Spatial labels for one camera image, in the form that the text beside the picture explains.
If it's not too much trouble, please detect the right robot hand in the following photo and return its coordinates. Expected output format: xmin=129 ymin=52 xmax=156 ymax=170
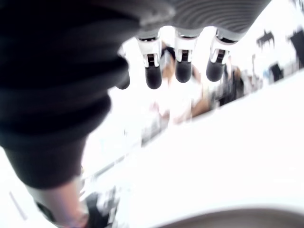
xmin=0 ymin=0 xmax=273 ymax=228

